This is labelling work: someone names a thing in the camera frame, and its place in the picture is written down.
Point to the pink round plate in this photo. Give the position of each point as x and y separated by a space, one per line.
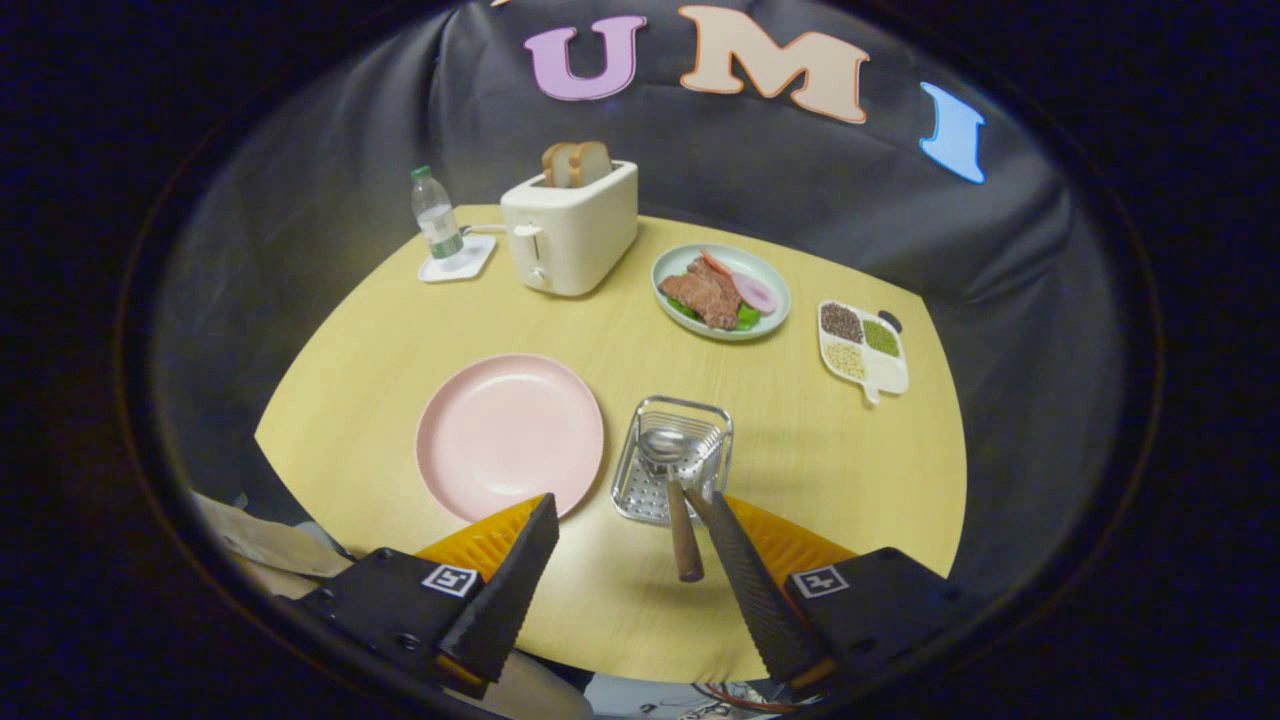
510 435

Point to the red carrot strip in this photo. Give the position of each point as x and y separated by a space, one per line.
715 262

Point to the white square coaster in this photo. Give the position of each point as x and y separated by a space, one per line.
470 265

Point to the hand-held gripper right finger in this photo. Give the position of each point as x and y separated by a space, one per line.
760 590

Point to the green vegetable garnish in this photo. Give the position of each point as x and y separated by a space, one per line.
748 317

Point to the brown meat slices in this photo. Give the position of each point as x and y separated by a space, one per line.
705 295

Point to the pink onion slice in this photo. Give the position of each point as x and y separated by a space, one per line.
755 293

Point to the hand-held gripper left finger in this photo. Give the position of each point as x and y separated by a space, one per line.
510 590

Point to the white divided seasoning dish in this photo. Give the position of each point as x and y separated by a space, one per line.
865 350

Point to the cream white toaster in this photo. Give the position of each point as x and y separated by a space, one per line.
575 235

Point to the person's beige trousers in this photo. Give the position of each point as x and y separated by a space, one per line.
270 545

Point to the clear plastic water bottle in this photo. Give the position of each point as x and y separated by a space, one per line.
437 220

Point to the pale green oval plate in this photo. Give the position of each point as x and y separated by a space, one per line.
770 275

